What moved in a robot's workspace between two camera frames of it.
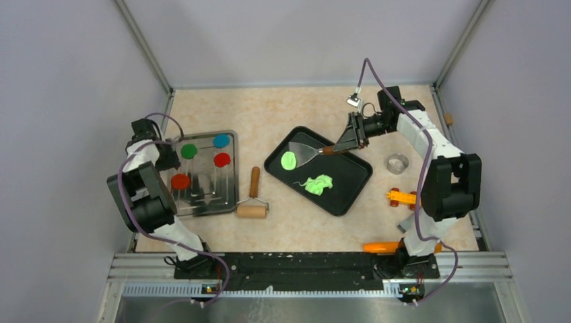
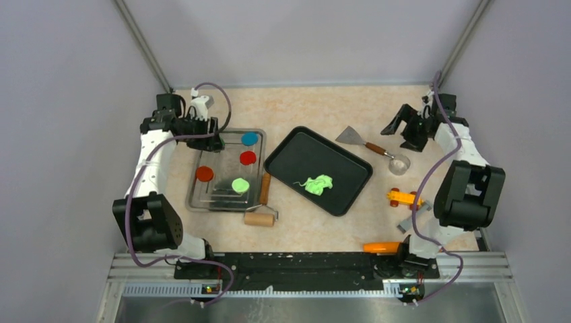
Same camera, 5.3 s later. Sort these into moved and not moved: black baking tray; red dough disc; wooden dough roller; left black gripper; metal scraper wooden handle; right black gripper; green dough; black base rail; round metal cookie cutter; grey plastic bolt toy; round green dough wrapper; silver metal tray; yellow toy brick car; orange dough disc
Moved: left black gripper; red dough disc; round green dough wrapper; silver metal tray; wooden dough roller; metal scraper wooden handle; right black gripper; orange dough disc
Not moved: green dough; grey plastic bolt toy; black base rail; black baking tray; round metal cookie cutter; yellow toy brick car
